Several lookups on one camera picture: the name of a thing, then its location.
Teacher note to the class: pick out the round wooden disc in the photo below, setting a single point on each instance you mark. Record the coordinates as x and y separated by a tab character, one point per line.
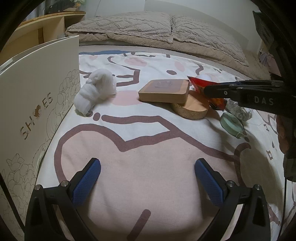
195	107

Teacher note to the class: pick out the rectangular wooden block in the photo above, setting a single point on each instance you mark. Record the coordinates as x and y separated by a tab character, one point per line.
165	91

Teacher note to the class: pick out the white shoe storage box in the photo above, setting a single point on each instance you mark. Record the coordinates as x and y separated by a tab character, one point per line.
38	87

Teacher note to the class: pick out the cartoon patterned blanket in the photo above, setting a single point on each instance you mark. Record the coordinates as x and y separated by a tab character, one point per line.
147	189

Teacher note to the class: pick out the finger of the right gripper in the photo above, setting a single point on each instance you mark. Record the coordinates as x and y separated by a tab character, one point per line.
221	91

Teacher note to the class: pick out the red snack packet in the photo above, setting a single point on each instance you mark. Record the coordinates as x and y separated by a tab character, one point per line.
216	103

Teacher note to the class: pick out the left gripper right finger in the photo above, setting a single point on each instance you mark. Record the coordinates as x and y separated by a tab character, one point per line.
253	222

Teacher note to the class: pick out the beige quilted duvet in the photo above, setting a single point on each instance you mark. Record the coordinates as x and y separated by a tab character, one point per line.
171	32

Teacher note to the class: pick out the green round tape measure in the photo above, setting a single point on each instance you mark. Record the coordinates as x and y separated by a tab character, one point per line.
232	125

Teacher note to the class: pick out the white knotted cloth bundle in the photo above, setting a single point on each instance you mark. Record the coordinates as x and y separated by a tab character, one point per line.
100	85

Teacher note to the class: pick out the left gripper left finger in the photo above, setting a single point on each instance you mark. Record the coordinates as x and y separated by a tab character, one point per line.
41	220

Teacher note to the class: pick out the pile of hats and clothes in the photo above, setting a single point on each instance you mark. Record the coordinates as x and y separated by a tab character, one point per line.
58	6

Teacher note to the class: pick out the wooden bedside shelf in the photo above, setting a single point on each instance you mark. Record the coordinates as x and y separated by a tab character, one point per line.
38	31

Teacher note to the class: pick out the person's hand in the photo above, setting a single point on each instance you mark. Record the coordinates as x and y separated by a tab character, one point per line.
284	130

